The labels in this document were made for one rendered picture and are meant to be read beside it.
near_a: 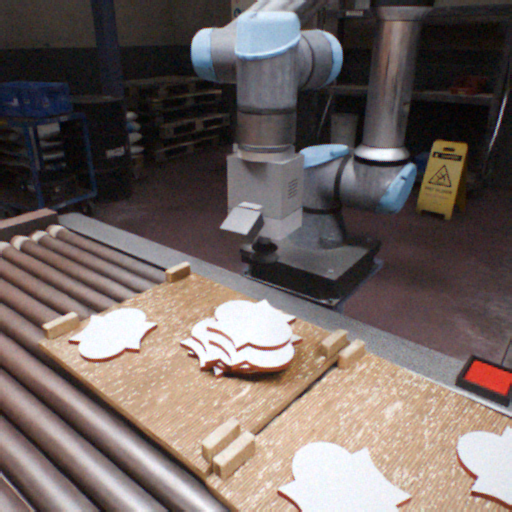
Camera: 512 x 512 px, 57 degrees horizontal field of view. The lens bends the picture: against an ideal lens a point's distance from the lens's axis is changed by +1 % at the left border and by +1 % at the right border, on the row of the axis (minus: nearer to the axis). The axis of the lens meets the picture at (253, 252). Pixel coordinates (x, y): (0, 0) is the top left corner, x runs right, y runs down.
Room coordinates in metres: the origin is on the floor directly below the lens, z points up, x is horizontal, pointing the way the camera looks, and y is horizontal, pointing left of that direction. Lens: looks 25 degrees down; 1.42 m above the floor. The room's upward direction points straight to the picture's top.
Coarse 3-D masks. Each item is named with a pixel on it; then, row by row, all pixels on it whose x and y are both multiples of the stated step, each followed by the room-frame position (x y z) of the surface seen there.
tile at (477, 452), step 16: (480, 432) 0.46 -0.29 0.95; (464, 448) 0.43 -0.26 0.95; (480, 448) 0.43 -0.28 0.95; (496, 448) 0.43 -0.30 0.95; (464, 464) 0.41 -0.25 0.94; (480, 464) 0.41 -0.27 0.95; (496, 464) 0.41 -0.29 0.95; (480, 480) 0.39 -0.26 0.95; (496, 480) 0.39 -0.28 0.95; (480, 496) 0.37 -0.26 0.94; (496, 496) 0.37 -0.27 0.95
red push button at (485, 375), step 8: (472, 368) 0.61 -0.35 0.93; (480, 368) 0.61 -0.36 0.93; (488, 368) 0.61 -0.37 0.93; (496, 368) 0.61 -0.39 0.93; (464, 376) 0.59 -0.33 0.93; (472, 376) 0.59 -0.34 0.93; (480, 376) 0.59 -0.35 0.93; (488, 376) 0.59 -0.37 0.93; (496, 376) 0.59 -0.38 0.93; (504, 376) 0.59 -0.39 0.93; (480, 384) 0.57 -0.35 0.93; (488, 384) 0.57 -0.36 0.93; (496, 384) 0.57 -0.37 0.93; (504, 384) 0.57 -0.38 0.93; (504, 392) 0.55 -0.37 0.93
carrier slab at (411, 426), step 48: (336, 384) 0.56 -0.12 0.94; (384, 384) 0.56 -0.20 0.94; (432, 384) 0.56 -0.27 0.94; (288, 432) 0.47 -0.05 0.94; (336, 432) 0.47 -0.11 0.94; (384, 432) 0.47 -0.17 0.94; (432, 432) 0.47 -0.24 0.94; (240, 480) 0.39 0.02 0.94; (288, 480) 0.39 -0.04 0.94; (432, 480) 0.40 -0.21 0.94
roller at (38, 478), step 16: (0, 416) 0.52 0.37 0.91; (0, 432) 0.49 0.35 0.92; (16, 432) 0.49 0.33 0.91; (0, 448) 0.46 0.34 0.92; (16, 448) 0.46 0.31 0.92; (32, 448) 0.46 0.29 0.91; (0, 464) 0.45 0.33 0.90; (16, 464) 0.44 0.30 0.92; (32, 464) 0.43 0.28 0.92; (48, 464) 0.44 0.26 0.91; (16, 480) 0.42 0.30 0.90; (32, 480) 0.41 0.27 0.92; (48, 480) 0.41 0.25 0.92; (64, 480) 0.41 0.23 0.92; (32, 496) 0.40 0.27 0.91; (48, 496) 0.39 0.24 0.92; (64, 496) 0.39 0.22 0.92; (80, 496) 0.39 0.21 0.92
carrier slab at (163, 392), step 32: (160, 288) 0.85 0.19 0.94; (192, 288) 0.85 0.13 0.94; (224, 288) 0.85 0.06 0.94; (160, 320) 0.74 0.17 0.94; (192, 320) 0.73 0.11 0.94; (64, 352) 0.64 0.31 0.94; (128, 352) 0.64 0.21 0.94; (160, 352) 0.64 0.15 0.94; (96, 384) 0.56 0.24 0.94; (128, 384) 0.56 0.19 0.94; (160, 384) 0.56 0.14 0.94; (192, 384) 0.56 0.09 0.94; (224, 384) 0.56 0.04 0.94; (256, 384) 0.56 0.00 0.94; (288, 384) 0.56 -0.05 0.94; (128, 416) 0.51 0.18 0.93; (160, 416) 0.50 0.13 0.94; (192, 416) 0.50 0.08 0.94; (224, 416) 0.50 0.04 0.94; (256, 416) 0.50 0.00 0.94; (192, 448) 0.44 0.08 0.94
